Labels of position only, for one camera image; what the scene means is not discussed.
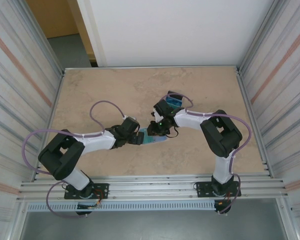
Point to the teal credit card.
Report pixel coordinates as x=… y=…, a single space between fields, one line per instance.
x=146 y=138

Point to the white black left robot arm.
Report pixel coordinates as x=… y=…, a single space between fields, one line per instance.
x=97 y=141

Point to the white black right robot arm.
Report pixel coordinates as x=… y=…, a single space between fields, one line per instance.
x=190 y=120

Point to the black credit card stack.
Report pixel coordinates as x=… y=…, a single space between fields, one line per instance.
x=176 y=96

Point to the brown wooden door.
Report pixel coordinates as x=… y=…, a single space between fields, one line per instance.
x=52 y=17

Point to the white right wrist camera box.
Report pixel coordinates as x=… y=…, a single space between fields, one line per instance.
x=157 y=117

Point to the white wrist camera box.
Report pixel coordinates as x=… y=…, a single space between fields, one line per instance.
x=157 y=117
x=128 y=118

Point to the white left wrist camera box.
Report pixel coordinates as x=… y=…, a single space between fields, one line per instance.
x=128 y=118

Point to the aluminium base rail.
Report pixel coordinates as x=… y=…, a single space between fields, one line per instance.
x=152 y=186

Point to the tan door frame edge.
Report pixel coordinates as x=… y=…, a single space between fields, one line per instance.
x=86 y=30

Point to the translucent striped enclosure panel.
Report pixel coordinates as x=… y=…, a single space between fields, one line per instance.
x=15 y=75
x=285 y=75

